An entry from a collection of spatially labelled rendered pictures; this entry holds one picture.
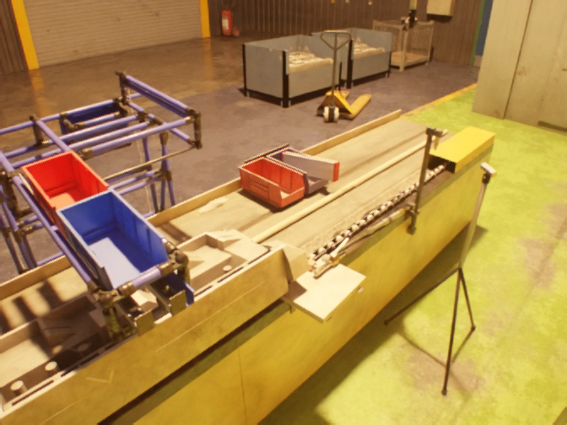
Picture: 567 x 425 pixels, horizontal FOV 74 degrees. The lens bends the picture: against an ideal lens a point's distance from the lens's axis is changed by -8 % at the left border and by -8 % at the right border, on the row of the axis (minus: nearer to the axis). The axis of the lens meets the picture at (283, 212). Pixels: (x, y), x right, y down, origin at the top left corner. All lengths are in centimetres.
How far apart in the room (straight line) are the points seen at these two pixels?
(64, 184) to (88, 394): 70
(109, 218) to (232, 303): 48
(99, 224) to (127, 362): 41
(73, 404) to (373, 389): 154
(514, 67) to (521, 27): 55
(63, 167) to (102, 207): 31
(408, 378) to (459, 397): 28
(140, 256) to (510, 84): 604
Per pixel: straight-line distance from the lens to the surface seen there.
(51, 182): 151
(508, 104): 678
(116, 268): 116
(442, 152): 280
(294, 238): 194
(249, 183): 226
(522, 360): 272
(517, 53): 656
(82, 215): 123
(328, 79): 687
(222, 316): 138
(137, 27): 1247
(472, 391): 246
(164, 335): 128
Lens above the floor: 189
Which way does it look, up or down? 32 degrees down
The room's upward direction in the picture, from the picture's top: straight up
